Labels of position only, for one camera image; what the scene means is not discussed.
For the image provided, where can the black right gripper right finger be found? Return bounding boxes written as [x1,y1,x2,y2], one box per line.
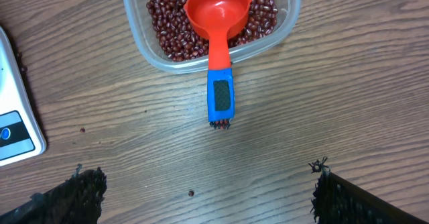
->
[309,157,426,224]

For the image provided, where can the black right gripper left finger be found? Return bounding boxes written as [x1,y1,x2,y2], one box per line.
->
[1,165,107,224]

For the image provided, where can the red measuring scoop blue handle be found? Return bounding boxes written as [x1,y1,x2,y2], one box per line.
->
[184,0,252,129]

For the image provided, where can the white digital kitchen scale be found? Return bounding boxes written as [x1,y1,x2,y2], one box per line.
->
[1,29,47,166]

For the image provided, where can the red adzuki beans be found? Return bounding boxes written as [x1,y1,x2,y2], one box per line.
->
[146,0,278,62]

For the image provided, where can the clear plastic food container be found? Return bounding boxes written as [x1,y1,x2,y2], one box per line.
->
[123,0,301,74]

